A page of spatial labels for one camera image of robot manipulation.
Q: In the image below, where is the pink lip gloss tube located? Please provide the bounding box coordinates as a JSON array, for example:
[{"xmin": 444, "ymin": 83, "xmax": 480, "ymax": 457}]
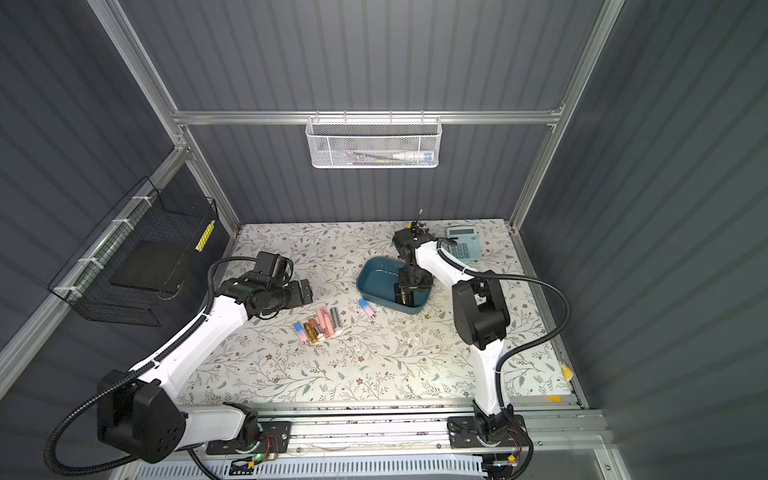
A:
[{"xmin": 317, "ymin": 308, "xmax": 332, "ymax": 338}]

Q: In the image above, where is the silver lipstick tube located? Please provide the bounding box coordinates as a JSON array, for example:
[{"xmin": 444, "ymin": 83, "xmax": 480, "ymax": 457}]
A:
[{"xmin": 330, "ymin": 307, "xmax": 341, "ymax": 330}]

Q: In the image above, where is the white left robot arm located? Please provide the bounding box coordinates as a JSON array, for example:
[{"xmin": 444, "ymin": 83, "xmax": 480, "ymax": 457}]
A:
[{"xmin": 97, "ymin": 272, "xmax": 313, "ymax": 463}]

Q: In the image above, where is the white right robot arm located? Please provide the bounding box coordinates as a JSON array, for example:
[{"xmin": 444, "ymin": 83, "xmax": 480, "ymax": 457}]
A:
[{"xmin": 392, "ymin": 227, "xmax": 513, "ymax": 444}]

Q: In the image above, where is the teal plastic storage box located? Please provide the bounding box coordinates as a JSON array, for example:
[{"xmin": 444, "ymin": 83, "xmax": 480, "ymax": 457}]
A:
[{"xmin": 356, "ymin": 256, "xmax": 431, "ymax": 315}]

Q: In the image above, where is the blue pink lipstick left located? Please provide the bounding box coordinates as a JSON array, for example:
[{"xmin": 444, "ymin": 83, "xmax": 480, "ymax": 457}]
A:
[{"xmin": 293, "ymin": 322, "xmax": 309, "ymax": 345}]

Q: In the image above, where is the blue pink lipstick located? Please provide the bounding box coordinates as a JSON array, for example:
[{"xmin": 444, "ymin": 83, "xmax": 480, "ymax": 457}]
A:
[
  {"xmin": 293, "ymin": 322, "xmax": 309, "ymax": 345},
  {"xmin": 359, "ymin": 299, "xmax": 375, "ymax": 318}
]

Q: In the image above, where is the blue pink lipstick right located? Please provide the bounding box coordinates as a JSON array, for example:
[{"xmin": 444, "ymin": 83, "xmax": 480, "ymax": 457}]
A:
[{"xmin": 359, "ymin": 299, "xmax": 375, "ymax": 318}]

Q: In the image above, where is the orange clear cap lipstick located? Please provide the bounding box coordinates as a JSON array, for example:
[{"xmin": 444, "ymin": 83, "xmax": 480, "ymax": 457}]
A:
[{"xmin": 309, "ymin": 318, "xmax": 325, "ymax": 341}]

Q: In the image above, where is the gold glitter lipstick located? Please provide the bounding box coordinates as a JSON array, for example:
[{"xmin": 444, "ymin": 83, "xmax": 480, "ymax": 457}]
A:
[{"xmin": 303, "ymin": 322, "xmax": 319, "ymax": 344}]

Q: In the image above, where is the pink pen holder cup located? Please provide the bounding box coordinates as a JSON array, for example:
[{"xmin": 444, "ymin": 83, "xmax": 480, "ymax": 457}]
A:
[{"xmin": 408, "ymin": 209, "xmax": 429, "ymax": 237}]

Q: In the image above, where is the light blue calculator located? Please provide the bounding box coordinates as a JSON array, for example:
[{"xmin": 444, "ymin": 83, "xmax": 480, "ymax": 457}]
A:
[{"xmin": 446, "ymin": 225, "xmax": 482, "ymax": 262}]

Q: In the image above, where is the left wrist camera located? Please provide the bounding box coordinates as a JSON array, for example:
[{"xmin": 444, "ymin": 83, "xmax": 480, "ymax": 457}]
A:
[{"xmin": 253, "ymin": 251, "xmax": 294, "ymax": 285}]

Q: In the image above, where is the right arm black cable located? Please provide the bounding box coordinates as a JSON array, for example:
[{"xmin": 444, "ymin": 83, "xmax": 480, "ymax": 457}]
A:
[{"xmin": 436, "ymin": 237, "xmax": 571, "ymax": 409}]

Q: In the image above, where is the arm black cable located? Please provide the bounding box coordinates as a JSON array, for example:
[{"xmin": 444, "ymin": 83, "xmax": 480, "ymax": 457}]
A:
[
  {"xmin": 436, "ymin": 237, "xmax": 571, "ymax": 409},
  {"xmin": 43, "ymin": 256, "xmax": 259, "ymax": 477}
]

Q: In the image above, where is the black wire wall basket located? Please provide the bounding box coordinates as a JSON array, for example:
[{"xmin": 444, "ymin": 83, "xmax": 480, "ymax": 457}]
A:
[{"xmin": 48, "ymin": 184, "xmax": 226, "ymax": 328}]

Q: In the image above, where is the white wire mesh basket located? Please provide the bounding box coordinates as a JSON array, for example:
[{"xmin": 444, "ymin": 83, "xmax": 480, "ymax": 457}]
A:
[{"xmin": 305, "ymin": 116, "xmax": 443, "ymax": 169}]

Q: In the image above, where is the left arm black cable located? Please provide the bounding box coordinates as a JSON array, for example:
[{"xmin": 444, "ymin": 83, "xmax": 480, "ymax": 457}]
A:
[{"xmin": 43, "ymin": 256, "xmax": 259, "ymax": 477}]

